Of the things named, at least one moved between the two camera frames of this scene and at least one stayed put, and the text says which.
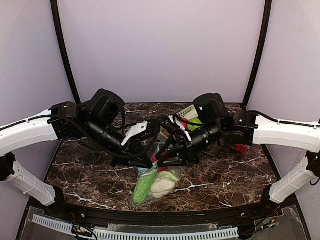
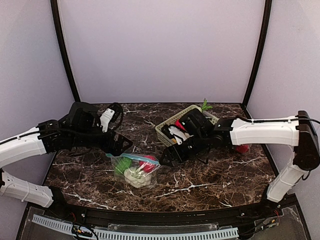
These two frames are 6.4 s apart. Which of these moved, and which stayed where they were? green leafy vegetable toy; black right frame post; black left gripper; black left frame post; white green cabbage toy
Moved: black left gripper; white green cabbage toy; green leafy vegetable toy
Stayed: black left frame post; black right frame post
